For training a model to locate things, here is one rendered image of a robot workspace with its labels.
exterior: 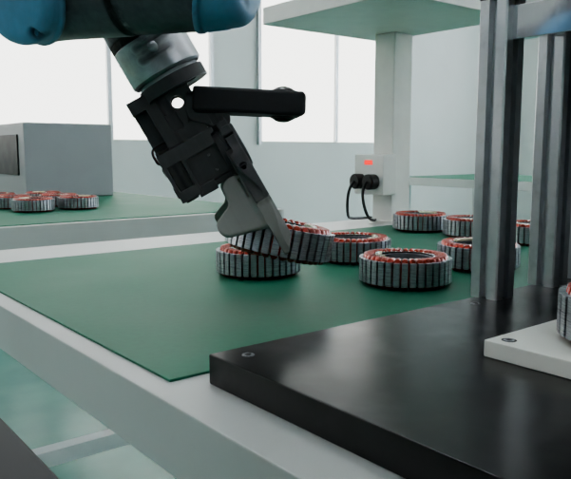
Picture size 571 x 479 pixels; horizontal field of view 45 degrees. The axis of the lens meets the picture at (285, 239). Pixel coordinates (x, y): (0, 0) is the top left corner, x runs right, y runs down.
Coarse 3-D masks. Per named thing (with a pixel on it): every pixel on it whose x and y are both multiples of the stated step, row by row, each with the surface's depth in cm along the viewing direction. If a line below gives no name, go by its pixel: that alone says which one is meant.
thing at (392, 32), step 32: (320, 0) 127; (352, 0) 120; (384, 0) 118; (416, 0) 118; (448, 0) 121; (320, 32) 150; (352, 32) 150; (384, 32) 150; (416, 32) 150; (384, 64) 152; (384, 96) 153; (384, 128) 153; (384, 160) 148; (384, 192) 149
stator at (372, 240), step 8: (336, 232) 106; (344, 232) 106; (352, 232) 106; (368, 232) 105; (336, 240) 98; (344, 240) 97; (352, 240) 97; (360, 240) 97; (368, 240) 97; (376, 240) 98; (384, 240) 99; (336, 248) 97; (344, 248) 97; (352, 248) 96; (360, 248) 96; (368, 248) 97; (376, 248) 97; (384, 248) 98; (336, 256) 98; (344, 256) 97; (352, 256) 97; (352, 264) 97
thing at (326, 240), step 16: (288, 224) 67; (304, 224) 74; (240, 240) 68; (256, 240) 67; (272, 240) 67; (304, 240) 67; (320, 240) 68; (272, 256) 67; (288, 256) 67; (304, 256) 67; (320, 256) 69
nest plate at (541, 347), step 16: (496, 336) 48; (512, 336) 48; (528, 336) 48; (544, 336) 48; (560, 336) 48; (496, 352) 46; (512, 352) 45; (528, 352) 44; (544, 352) 44; (560, 352) 44; (544, 368) 44; (560, 368) 43
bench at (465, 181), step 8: (416, 176) 453; (424, 176) 453; (432, 176) 453; (440, 176) 453; (448, 176) 453; (456, 176) 453; (464, 176) 453; (472, 176) 453; (520, 176) 453; (528, 176) 453; (416, 184) 434; (424, 184) 429; (432, 184) 424; (440, 184) 419; (448, 184) 414; (456, 184) 410; (464, 184) 406; (472, 184) 401; (520, 184) 377; (528, 184) 372; (472, 192) 498; (472, 200) 499; (472, 208) 499
